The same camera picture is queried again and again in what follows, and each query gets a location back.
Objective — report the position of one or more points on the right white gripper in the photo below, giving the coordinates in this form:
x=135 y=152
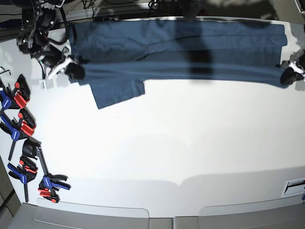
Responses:
x=68 y=66

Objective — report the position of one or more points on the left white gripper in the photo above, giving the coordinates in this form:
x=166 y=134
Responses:
x=294 y=68

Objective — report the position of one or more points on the blue T-shirt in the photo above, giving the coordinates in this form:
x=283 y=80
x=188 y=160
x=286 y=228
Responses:
x=119 y=56

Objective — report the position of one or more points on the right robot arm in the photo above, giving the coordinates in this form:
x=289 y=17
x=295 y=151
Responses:
x=37 y=18

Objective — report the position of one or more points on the top blue red clamp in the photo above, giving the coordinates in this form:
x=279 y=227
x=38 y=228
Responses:
x=16 y=98

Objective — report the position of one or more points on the metal hex key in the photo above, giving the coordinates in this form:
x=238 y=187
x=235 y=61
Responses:
x=3 y=70

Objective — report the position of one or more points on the white label slot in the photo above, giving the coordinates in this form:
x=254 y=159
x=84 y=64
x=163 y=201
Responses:
x=294 y=187

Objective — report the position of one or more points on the long-bar blue red clamp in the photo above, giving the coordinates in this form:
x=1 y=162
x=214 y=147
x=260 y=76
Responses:
x=50 y=184

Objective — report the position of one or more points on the right grey chair back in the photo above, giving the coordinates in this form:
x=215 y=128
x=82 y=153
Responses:
x=252 y=215

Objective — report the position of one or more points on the grey chair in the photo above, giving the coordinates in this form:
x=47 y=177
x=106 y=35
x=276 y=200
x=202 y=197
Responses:
x=79 y=216
x=252 y=215

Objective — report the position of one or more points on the left grey chair back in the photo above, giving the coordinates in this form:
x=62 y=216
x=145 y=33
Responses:
x=79 y=216

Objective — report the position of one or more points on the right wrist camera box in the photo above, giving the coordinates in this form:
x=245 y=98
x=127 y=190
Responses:
x=46 y=84

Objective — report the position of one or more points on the aluminium rail with cables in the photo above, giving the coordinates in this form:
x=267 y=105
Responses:
x=78 y=15

